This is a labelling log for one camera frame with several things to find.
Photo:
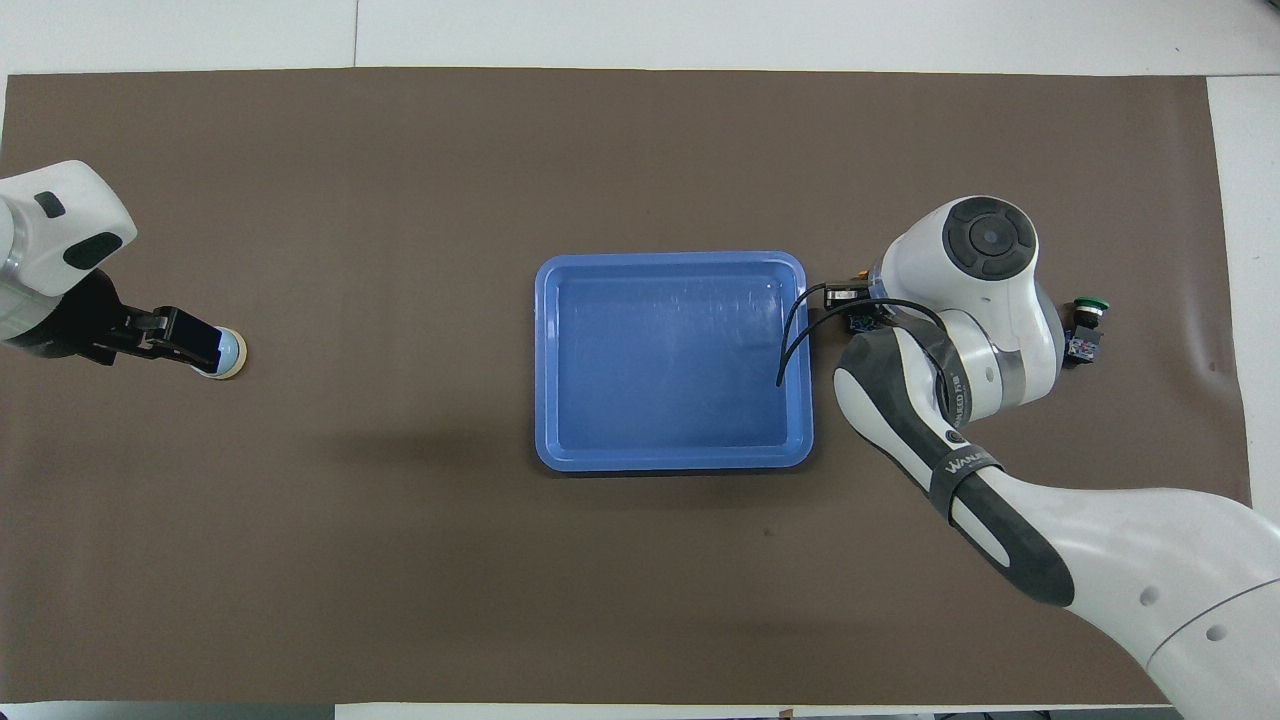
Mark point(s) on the green push button switch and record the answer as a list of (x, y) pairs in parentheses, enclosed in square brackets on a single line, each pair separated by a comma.
[(1082, 348)]

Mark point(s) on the blue plastic tray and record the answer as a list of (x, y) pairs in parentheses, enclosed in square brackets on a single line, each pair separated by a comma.
[(660, 370)]

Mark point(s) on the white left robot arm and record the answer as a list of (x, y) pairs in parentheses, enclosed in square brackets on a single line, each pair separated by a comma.
[(50, 235)]

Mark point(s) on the yellow push button switch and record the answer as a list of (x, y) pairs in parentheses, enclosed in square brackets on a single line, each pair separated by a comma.
[(868, 322)]

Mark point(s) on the blue call bell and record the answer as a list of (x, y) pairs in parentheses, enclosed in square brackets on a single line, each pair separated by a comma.
[(233, 352)]

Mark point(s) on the brown table mat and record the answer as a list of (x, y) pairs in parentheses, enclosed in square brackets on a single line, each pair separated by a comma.
[(400, 180)]

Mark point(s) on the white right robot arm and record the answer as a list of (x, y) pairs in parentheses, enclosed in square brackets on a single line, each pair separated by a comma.
[(1130, 560)]

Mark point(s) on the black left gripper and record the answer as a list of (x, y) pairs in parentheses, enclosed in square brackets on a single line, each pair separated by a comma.
[(90, 325)]

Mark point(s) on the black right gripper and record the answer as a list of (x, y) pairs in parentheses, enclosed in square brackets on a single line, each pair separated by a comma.
[(845, 296)]

